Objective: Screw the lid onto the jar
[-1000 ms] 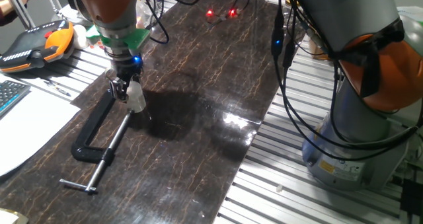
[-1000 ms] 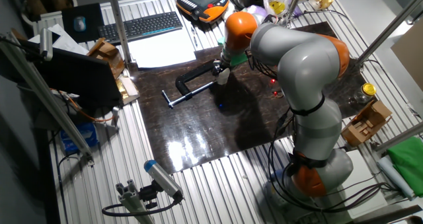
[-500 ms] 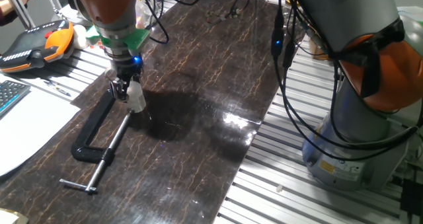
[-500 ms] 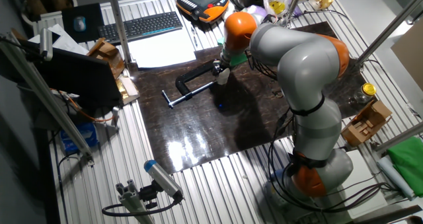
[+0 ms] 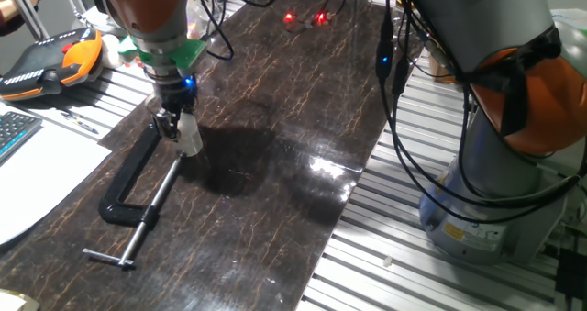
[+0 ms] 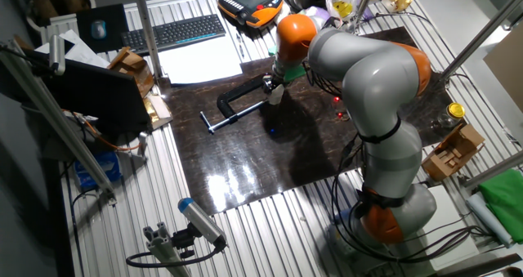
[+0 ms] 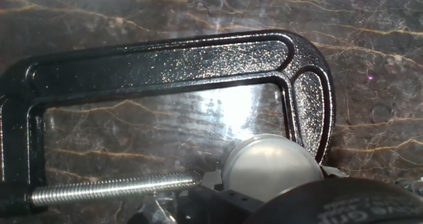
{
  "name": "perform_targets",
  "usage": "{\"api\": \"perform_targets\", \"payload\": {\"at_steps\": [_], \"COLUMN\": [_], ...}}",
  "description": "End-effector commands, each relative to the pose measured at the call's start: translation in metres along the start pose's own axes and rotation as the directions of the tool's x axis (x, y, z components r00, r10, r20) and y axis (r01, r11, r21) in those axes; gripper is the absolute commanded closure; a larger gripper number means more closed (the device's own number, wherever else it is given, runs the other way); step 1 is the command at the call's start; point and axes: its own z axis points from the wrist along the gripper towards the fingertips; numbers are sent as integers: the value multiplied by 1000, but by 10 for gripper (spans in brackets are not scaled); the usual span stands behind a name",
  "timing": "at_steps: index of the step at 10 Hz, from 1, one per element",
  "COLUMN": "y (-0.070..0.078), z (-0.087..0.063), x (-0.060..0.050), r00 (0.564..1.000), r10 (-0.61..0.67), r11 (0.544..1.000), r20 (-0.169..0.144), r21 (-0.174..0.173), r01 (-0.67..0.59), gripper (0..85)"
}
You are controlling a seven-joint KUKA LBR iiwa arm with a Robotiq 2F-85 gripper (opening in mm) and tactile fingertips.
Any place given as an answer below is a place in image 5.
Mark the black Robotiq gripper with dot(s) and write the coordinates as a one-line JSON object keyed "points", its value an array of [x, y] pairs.
{"points": [[179, 93]]}

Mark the translucent white plastic lid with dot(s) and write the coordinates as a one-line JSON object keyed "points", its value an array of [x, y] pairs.
{"points": [[188, 125]]}

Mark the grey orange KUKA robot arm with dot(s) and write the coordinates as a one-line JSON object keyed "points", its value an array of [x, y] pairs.
{"points": [[477, 17]]}

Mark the forearm in dark red sleeve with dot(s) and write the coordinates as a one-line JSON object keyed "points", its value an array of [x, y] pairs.
{"points": [[11, 19]]}

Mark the glass jar yellow lid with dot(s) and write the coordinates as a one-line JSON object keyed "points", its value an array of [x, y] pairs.
{"points": [[402, 0]]}

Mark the black metal C-clamp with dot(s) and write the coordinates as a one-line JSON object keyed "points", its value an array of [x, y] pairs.
{"points": [[124, 182]]}

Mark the white egg shaped object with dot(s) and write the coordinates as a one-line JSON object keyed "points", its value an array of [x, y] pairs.
{"points": [[111, 52]]}

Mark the bag of yellow sponges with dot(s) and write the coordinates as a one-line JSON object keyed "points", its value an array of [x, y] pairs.
{"points": [[197, 24]]}

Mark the dark pen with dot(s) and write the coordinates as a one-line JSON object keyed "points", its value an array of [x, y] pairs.
{"points": [[79, 123]]}

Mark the dark marble pattern mat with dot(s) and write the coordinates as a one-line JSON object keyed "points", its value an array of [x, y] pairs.
{"points": [[252, 237]]}

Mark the orange black teach pendant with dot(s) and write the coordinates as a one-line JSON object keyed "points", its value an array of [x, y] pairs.
{"points": [[46, 68]]}

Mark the large white paper sheet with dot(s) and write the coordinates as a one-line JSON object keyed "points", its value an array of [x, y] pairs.
{"points": [[41, 178]]}

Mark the small circuit board red light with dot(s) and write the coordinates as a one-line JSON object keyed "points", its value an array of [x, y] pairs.
{"points": [[305, 19]]}

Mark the black computer keyboard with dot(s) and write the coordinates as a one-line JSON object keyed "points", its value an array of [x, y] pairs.
{"points": [[16, 132]]}

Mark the small white plastic scrap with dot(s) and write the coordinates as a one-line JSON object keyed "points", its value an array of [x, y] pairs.
{"points": [[388, 261]]}

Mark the open cardboard box wooden blocks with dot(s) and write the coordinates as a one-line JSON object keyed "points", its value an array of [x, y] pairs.
{"points": [[442, 70]]}

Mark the black box device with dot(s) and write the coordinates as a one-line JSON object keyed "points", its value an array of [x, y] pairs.
{"points": [[571, 274]]}

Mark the green wrist mount plate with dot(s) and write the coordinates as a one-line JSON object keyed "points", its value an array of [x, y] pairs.
{"points": [[190, 54]]}

